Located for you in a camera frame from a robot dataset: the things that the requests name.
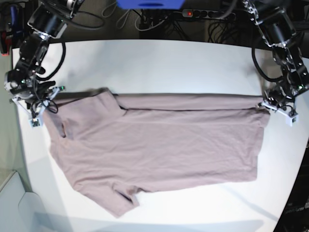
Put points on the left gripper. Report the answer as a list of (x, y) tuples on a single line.
[(279, 104)]

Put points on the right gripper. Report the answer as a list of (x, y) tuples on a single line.
[(40, 99)]

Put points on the mauve t-shirt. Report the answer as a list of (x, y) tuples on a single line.
[(111, 147)]

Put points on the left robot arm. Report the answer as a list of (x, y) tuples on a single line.
[(278, 32)]

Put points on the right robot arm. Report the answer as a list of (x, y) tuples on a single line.
[(25, 80)]

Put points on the grey side table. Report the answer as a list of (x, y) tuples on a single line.
[(21, 211)]

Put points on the black power strip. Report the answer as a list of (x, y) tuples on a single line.
[(201, 15)]

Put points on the blue box at top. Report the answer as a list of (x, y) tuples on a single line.
[(150, 4)]

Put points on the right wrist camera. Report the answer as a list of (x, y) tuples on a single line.
[(36, 122)]

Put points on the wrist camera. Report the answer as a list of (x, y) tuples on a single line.
[(291, 120), (36, 122)]

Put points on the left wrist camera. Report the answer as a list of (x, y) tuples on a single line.
[(291, 120)]

